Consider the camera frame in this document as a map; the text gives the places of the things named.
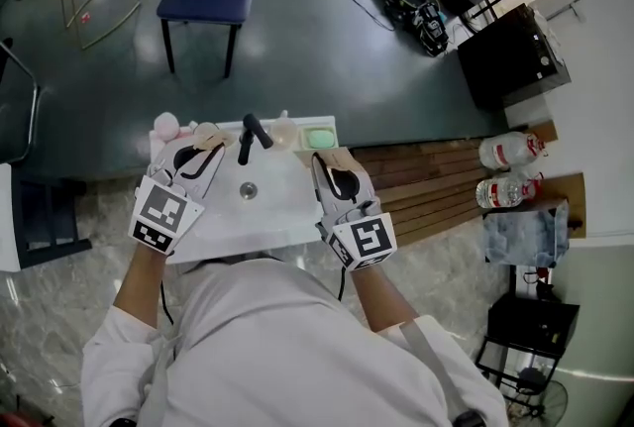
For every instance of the black bag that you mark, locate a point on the black bag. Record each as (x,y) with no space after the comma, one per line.
(413,9)

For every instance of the black floor fan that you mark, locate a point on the black floor fan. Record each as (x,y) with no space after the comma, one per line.
(545,405)

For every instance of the translucent cup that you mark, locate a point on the translucent cup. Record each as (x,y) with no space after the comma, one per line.
(284,135)

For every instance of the clear plastic bag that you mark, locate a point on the clear plastic bag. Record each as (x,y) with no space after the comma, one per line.
(525,237)

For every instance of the black faucet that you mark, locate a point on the black faucet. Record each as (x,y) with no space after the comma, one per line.
(247,138)

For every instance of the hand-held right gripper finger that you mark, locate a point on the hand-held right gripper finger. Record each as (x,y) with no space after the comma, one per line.
(318,175)
(342,158)

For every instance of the black and white shelf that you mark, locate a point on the black and white shelf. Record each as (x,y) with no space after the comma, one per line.
(34,222)

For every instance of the person's right forearm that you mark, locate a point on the person's right forearm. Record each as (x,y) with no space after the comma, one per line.
(381,298)

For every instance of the black metal chair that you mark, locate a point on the black metal chair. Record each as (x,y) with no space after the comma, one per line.
(17,108)

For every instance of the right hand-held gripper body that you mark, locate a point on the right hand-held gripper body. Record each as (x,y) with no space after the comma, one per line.
(359,227)

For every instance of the black metal frame cart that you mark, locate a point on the black metal frame cart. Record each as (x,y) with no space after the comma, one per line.
(532,331)

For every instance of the person's white shirt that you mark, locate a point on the person's white shirt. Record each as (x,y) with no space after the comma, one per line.
(277,346)

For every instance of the pink bath puff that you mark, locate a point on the pink bath puff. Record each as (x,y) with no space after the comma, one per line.
(166,126)

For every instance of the large clear water bottle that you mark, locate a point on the large clear water bottle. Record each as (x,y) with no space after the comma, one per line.
(505,191)
(507,150)

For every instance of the metal sink drain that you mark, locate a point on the metal sink drain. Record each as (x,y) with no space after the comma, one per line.
(248,190)

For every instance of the white toothbrush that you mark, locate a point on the white toothbrush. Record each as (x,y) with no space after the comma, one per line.
(284,114)

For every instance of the green soap dish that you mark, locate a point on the green soap dish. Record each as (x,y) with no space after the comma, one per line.
(318,138)

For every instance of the white sink basin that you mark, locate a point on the white sink basin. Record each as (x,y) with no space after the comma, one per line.
(267,217)

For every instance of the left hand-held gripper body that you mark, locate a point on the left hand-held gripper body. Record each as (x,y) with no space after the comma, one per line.
(163,209)

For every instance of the black microwave oven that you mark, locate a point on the black microwave oven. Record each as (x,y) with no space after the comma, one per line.
(510,58)

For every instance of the wooden slat panel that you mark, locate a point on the wooden slat panel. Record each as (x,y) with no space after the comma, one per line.
(426,182)

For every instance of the person's left forearm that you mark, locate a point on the person's left forearm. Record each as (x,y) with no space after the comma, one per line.
(141,286)

